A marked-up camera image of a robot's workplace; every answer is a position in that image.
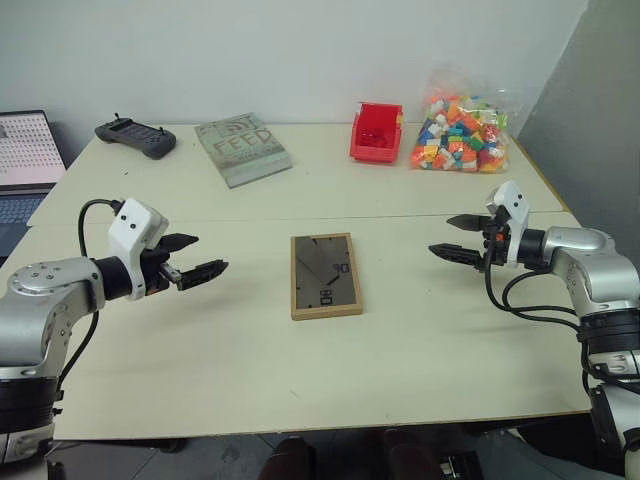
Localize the grey FEED book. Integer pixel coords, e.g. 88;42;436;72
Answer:
193;111;294;190

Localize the dark rounded shape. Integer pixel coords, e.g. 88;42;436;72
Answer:
262;435;319;480

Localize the wooden picture frame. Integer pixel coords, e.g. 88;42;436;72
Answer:
290;231;365;322

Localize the red plastic bin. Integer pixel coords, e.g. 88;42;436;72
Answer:
348;100;406;165

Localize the dark grey handheld controller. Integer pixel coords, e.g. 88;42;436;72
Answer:
94;112;177;161

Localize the bag of colourful building blocks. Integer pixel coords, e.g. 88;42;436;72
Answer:
409;63;516;174

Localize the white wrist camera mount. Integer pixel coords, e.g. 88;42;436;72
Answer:
107;197;170;302
483;180;530;268

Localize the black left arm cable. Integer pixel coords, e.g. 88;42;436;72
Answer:
53;198;124;401

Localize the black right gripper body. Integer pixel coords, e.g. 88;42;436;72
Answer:
480;209;511;274

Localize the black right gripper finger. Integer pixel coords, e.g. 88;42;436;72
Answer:
428;243;487;273
446;214;489;233

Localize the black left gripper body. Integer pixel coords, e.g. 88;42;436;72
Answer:
139;246;182;296

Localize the laptop computer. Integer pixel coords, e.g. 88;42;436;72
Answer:
0;109;68;269

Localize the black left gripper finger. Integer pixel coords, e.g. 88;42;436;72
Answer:
176;260;231;292
158;232;200;254

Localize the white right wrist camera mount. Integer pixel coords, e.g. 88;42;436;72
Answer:
483;180;530;268

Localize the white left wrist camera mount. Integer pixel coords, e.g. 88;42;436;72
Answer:
107;197;170;302

